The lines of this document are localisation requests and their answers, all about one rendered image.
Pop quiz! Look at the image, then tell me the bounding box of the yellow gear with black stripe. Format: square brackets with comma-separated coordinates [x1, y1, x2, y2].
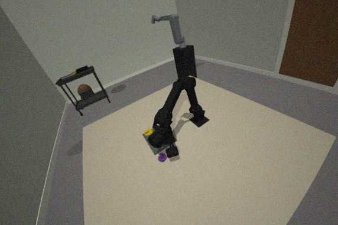
[144, 129, 153, 136]

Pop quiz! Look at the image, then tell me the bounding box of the purple gear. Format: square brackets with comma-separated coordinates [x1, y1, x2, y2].
[158, 153, 167, 162]

